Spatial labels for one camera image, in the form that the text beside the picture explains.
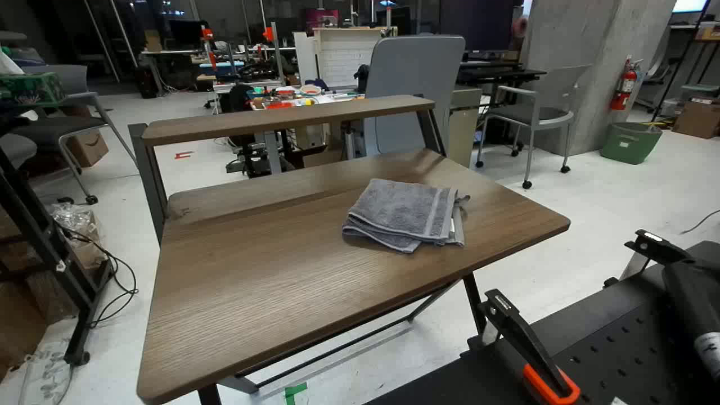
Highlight grey towel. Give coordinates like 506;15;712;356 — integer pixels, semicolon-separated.
342;176;473;257

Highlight wooden desk shelf board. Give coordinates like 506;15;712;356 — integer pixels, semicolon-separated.
139;93;438;149

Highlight cluttered white work table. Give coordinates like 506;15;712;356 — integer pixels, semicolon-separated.
211;76;369;113

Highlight beige cabinet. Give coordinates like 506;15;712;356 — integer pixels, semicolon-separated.
445;85;483;168

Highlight light grey office chair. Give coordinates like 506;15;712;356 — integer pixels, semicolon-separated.
362;33;469;159

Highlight black backpack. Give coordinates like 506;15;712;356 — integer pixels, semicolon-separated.
218;84;259;115

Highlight green floor tape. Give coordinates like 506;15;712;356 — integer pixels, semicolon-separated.
282;381;310;405

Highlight brown wooden table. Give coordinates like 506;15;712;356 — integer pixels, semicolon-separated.
129;103;490;405

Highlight grey armchair on casters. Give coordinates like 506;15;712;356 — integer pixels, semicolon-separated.
473;64;594;192

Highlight green plastic bin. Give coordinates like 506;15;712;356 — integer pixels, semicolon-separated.
597;122;666;166

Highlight small cardboard box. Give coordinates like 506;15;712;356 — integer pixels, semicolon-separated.
65;128;113;168

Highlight red fire extinguisher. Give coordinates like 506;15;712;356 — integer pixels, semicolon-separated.
607;55;643;115

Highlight black perforated mounting table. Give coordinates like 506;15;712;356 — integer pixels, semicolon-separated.
364;238;720;405

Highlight black metal stand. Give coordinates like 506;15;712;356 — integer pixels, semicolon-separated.
0;143;120;368

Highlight brown cardboard box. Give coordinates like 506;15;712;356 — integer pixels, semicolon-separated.
670;100;720;142

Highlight stacked brown cardboard boxes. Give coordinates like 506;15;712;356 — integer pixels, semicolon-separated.
0;209;108;379

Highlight black clamp with orange handle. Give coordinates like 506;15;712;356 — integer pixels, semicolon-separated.
475;289;586;405
624;228;698;268

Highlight black floor cable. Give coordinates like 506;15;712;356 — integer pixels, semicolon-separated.
73;229;142;327

